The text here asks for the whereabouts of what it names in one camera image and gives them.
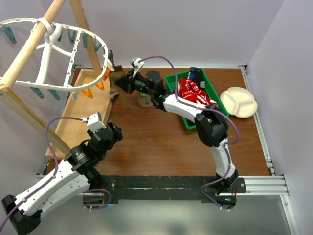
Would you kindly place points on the black blue logo sock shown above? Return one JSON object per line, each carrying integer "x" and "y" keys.
{"x": 196, "y": 75}

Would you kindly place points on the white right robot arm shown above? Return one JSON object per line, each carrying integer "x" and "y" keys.
{"x": 210, "y": 123}

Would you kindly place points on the green ceramic mug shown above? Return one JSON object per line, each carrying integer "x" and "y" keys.
{"x": 144, "y": 100}

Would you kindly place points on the white oval sock hanger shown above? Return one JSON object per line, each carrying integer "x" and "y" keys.
{"x": 57, "y": 65}

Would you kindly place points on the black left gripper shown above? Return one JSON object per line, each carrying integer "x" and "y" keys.
{"x": 117, "y": 135}

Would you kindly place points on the cream divided plate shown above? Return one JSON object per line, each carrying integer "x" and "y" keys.
{"x": 239, "y": 102}

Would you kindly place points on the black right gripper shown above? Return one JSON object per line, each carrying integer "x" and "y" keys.
{"x": 127, "y": 84}

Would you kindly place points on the wooden drying rack frame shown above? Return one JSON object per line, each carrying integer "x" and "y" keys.
{"x": 36, "y": 37}

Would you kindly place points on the green plastic tray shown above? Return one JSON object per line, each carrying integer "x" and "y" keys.
{"x": 186, "y": 109}

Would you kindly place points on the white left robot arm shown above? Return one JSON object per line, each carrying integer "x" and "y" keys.
{"x": 71, "y": 176}

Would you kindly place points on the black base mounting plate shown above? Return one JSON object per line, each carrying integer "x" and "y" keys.
{"x": 114, "y": 188}

